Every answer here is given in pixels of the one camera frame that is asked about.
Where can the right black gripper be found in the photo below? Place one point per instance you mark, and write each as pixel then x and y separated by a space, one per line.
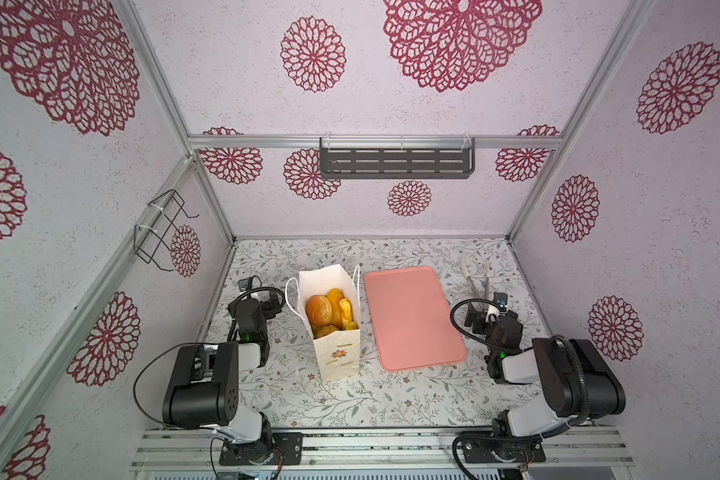
pixel 483 309

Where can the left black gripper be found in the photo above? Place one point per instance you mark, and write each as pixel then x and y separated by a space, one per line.
pixel 261 301

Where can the round brown bun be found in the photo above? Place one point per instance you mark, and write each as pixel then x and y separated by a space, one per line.
pixel 319 311

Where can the metal tongs white tips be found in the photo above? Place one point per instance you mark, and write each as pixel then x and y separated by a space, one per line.
pixel 480 285

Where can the yellow fake bread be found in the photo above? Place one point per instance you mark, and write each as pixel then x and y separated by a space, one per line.
pixel 335 296

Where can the white paper bag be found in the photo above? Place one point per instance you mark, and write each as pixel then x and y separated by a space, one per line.
pixel 338 354

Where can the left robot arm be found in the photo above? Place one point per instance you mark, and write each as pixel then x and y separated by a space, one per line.
pixel 204 392

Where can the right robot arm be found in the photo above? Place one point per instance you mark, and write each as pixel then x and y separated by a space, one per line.
pixel 577 385

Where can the orange fake bread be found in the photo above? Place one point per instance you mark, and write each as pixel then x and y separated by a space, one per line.
pixel 325 331

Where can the yellow croissant bread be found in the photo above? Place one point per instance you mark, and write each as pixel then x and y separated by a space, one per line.
pixel 346 315

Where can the pink plastic tray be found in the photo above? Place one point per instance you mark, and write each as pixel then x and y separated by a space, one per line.
pixel 410 316

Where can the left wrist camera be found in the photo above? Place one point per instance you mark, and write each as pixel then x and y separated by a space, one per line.
pixel 249 283

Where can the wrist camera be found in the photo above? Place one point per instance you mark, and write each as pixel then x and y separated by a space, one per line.
pixel 501 299
pixel 249 283

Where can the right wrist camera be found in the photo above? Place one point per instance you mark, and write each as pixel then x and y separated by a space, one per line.
pixel 501 299

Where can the black wire rack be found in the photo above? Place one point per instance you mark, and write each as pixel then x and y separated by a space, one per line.
pixel 168 242

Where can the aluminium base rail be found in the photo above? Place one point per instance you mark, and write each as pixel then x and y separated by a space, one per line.
pixel 384 448

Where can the grey wall shelf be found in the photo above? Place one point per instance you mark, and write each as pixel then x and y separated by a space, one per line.
pixel 395 163

